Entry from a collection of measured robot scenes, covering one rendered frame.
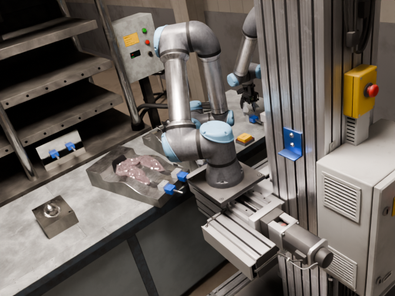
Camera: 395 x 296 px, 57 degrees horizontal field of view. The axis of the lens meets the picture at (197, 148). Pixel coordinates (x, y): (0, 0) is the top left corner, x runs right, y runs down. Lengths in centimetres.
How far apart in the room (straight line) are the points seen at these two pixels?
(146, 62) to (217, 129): 143
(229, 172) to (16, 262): 103
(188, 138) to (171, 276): 107
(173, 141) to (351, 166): 61
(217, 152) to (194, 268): 111
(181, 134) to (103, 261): 81
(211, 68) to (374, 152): 69
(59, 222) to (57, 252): 15
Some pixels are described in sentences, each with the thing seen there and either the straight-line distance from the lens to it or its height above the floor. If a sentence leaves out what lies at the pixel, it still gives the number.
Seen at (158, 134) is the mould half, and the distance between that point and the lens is 211.
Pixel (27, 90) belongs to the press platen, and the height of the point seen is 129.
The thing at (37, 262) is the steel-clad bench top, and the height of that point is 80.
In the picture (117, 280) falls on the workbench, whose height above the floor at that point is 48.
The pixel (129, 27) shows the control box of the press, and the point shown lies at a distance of 255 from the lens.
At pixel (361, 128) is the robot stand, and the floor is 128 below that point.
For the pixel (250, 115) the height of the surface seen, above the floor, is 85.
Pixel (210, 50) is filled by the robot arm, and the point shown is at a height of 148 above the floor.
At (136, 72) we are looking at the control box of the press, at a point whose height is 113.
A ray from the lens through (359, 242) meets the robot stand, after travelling 122.
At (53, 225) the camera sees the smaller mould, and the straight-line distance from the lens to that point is 183.
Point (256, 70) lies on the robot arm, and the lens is 204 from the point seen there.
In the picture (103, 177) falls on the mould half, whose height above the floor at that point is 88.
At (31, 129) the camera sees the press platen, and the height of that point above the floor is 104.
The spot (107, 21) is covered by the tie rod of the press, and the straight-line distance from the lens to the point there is 234.
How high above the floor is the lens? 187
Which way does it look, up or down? 30 degrees down
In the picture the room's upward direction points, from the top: 12 degrees counter-clockwise
